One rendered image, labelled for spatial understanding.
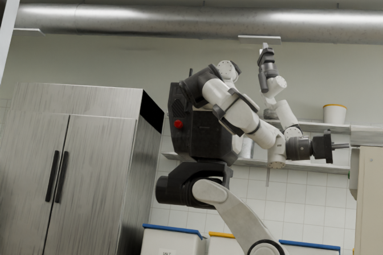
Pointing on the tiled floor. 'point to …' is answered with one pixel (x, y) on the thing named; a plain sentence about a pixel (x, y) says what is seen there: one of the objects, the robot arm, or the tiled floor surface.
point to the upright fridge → (77, 169)
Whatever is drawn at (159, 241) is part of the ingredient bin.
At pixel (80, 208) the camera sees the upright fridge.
